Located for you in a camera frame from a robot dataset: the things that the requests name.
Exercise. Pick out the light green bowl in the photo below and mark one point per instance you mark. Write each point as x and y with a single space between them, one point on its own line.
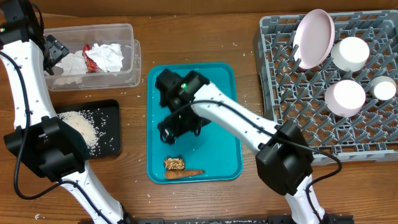
350 53

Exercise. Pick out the red snack wrapper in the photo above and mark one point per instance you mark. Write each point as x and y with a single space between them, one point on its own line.
90 64

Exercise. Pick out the white cup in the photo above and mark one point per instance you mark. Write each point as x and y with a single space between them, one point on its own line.
383 88

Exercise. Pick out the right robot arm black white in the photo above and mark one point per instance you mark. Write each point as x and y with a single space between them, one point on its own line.
283 157

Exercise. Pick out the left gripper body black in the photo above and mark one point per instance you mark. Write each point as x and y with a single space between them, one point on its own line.
55 51

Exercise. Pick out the carrot piece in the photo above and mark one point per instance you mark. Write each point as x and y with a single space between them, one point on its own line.
179 174

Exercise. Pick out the white napkin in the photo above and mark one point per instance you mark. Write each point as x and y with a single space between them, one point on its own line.
72 65
107 57

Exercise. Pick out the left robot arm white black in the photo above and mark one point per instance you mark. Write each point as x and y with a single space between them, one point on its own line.
41 141

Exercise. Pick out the clear plastic bin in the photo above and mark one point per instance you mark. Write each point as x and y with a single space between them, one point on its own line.
74 38

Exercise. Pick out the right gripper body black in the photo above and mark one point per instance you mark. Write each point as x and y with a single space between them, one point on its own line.
181 123

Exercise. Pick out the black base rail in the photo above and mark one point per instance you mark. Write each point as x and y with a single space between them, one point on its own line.
280 219

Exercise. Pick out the large white plate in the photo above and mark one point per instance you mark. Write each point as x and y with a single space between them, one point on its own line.
314 37

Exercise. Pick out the brown food chunk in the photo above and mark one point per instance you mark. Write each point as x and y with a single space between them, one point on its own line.
174 163

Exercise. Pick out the grey dishwasher rack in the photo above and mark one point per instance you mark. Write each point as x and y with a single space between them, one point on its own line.
293 94

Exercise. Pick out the small pink-rimmed white plate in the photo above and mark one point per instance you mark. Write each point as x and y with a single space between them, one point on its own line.
345 98

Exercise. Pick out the black rectangular tray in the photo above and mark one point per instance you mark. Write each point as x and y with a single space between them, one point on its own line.
110 107

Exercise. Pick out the rice pile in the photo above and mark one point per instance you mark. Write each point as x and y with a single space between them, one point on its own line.
94 126

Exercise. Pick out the teal serving tray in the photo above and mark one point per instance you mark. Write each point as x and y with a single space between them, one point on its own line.
215 151

